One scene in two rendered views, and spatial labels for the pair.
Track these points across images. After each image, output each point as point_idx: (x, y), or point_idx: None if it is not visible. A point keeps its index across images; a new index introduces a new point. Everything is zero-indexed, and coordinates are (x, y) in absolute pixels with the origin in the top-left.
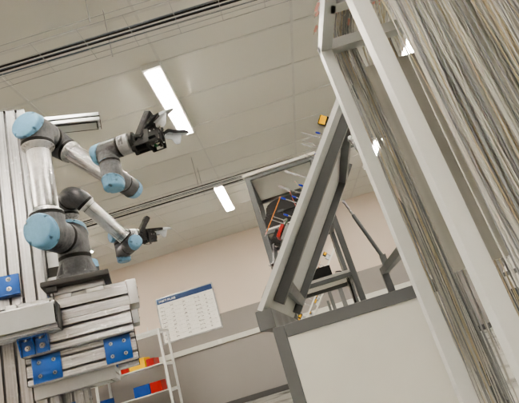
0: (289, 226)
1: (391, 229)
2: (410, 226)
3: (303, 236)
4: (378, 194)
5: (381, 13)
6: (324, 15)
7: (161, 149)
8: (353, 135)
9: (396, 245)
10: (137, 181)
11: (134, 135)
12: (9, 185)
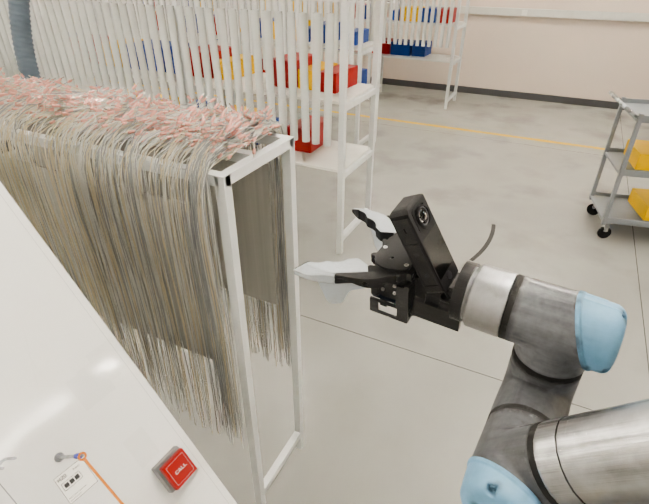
0: (188, 437)
1: (245, 339)
2: (222, 341)
3: None
4: (245, 315)
5: (171, 150)
6: (260, 166)
7: (383, 313)
8: (237, 270)
9: (244, 350)
10: (475, 448)
11: (458, 272)
12: None
